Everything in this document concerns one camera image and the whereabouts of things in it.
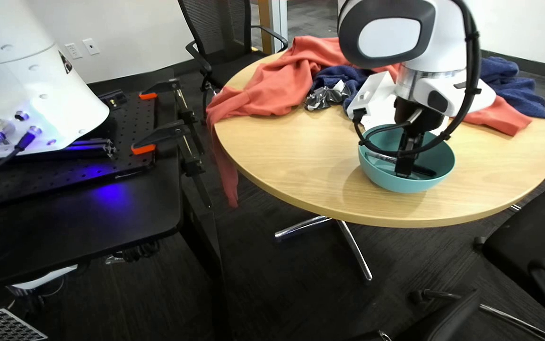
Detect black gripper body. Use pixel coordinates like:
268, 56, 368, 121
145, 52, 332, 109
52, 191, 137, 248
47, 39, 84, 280
391, 94, 446, 138

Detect teal bowl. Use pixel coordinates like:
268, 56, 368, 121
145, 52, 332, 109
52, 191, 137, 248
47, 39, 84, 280
355, 122, 457, 196

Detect chrome table base legs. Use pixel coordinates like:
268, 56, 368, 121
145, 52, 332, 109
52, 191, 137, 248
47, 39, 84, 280
272, 212, 376, 284

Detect grey patterned fabric piece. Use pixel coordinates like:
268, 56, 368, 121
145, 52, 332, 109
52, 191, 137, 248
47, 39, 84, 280
302, 79, 353, 113

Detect dark blue cloth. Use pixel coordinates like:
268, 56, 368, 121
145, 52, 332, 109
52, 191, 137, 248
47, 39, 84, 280
312, 54, 545, 121

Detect orange cloth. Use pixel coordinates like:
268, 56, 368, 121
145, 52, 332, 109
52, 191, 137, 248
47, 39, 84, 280
204, 33, 533, 210

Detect black office chair with armrest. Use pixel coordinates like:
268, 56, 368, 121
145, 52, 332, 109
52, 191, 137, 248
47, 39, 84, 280
471, 174, 545, 341

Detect black chair with chrome base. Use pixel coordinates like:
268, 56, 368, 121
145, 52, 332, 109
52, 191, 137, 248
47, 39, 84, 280
346, 285, 545, 341

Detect black tripod stand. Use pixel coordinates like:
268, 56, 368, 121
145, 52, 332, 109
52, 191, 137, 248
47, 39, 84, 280
172, 79, 232, 341

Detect black mesh office chair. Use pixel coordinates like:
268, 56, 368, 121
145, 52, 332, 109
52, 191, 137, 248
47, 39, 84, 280
175, 0, 291, 117

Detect black clamp with orange tip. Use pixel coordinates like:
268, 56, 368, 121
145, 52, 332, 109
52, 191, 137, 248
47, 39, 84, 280
128, 117, 190, 158
136, 77, 183, 104

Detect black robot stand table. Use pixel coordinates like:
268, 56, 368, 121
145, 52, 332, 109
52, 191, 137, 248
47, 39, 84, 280
0, 86, 183, 301

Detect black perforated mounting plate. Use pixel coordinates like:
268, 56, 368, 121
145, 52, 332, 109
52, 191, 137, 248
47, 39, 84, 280
0, 90, 160, 213

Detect white bar under stand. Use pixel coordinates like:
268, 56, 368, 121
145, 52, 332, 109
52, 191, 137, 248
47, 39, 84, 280
7, 261, 81, 293

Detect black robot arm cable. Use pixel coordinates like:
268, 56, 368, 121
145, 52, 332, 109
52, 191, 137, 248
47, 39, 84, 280
349, 0, 482, 157

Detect white wall outlet plate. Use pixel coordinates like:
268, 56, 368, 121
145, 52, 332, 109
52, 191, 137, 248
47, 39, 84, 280
62, 39, 84, 62
81, 35, 102, 58

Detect blue lit plug cable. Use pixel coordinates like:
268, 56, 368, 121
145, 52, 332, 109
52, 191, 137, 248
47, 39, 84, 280
0, 122, 45, 185

